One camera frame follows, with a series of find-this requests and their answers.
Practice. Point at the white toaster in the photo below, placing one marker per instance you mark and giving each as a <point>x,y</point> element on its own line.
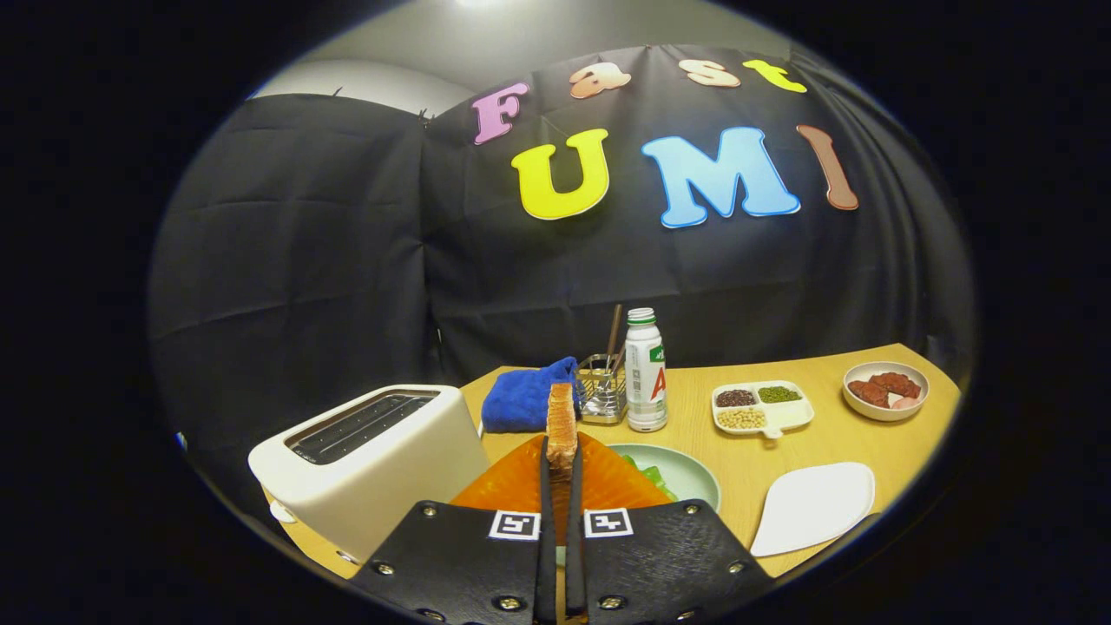
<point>391,477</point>

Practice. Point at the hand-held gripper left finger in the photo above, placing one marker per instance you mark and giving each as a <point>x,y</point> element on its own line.
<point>545,529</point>

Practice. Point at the black backdrop cloth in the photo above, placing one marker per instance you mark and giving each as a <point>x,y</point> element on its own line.
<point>304,260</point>

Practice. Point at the red meat piece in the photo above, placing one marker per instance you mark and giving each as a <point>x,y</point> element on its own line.
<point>898,384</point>
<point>868,393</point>

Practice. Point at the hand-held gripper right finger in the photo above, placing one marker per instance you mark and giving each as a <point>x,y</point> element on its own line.
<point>575,538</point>

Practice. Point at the pink ham slice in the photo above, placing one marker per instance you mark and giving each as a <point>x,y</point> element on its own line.
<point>905,403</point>

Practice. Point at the brown chopstick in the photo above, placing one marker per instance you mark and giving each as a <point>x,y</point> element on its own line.
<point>620,358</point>
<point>614,330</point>

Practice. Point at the white drink bottle green cap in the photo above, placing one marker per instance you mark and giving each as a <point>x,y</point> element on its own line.
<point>646,382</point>

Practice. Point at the pale green round plate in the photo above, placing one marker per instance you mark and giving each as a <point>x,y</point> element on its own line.
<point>694,477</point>

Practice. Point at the white divided dish with beans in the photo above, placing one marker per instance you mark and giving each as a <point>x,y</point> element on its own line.
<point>790,415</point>

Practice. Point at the green lettuce leaf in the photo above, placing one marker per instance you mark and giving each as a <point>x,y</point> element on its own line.
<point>653,477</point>

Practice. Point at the blue cloth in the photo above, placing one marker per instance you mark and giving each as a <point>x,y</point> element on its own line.
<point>521,399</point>

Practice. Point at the toasted bread slice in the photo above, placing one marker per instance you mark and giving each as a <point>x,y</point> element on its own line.
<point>562,425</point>

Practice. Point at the white square plate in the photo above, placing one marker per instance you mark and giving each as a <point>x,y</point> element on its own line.
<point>811,508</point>

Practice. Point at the white round bowl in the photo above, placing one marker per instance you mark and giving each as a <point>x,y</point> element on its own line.
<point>855,410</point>

